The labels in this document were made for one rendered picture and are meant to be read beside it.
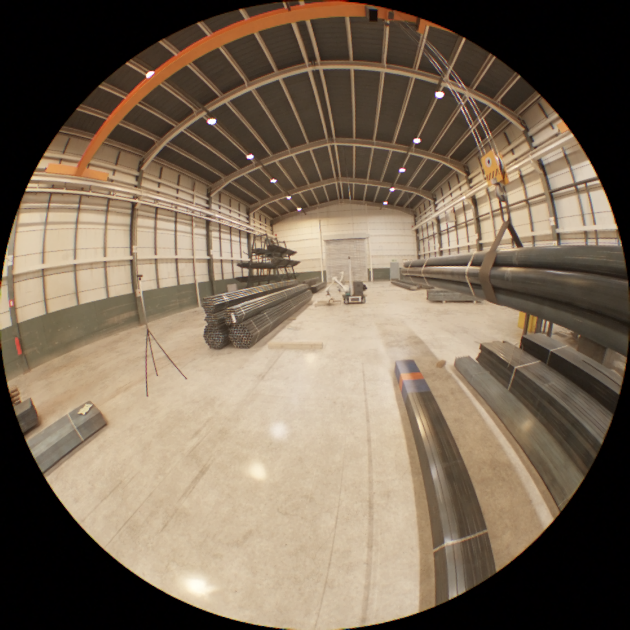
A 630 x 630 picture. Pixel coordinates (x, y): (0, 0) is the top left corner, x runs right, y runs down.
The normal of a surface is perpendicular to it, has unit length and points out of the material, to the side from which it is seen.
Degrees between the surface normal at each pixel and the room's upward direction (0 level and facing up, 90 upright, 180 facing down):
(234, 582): 0
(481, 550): 0
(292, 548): 0
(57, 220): 90
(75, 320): 90
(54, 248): 90
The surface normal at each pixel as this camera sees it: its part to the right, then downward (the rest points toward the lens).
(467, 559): -0.07, -0.98
